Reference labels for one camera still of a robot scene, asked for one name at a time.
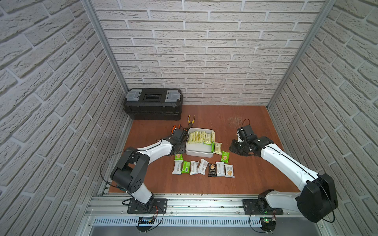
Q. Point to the controller board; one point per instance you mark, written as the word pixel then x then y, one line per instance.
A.
pixel 146 224
pixel 268 225

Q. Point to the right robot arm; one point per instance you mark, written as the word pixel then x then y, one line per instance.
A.
pixel 316 197

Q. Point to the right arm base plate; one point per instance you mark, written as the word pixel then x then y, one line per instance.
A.
pixel 257 206

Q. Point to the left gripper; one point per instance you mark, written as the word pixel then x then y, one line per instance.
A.
pixel 181 135

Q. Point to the left controller board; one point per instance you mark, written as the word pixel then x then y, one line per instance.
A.
pixel 146 224

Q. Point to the orange handled groove pliers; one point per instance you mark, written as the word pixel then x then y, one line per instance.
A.
pixel 176 127

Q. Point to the right controller board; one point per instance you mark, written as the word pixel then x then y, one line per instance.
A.
pixel 268 225

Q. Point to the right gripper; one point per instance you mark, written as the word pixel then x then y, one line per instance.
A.
pixel 233 148

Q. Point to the yellow handled small pliers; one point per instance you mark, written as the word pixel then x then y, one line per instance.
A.
pixel 191 121

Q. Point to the pale yellow cookie packet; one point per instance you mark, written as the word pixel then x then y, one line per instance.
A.
pixel 200 137
pixel 217 148

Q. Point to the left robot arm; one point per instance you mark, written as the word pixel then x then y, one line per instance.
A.
pixel 131 169

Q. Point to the grey storage box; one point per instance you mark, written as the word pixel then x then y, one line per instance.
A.
pixel 199 149

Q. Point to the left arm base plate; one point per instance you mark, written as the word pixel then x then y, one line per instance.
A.
pixel 156 206

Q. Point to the left aluminium frame post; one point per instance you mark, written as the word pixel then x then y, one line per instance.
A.
pixel 96 23

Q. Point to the aluminium front rail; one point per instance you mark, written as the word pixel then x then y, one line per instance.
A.
pixel 210 205

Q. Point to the aluminium frame post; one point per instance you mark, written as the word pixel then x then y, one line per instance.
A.
pixel 96 23
pixel 316 25

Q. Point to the black cookie packet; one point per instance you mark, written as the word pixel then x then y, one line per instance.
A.
pixel 212 170

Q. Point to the black toolbox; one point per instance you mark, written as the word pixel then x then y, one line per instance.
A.
pixel 160 104

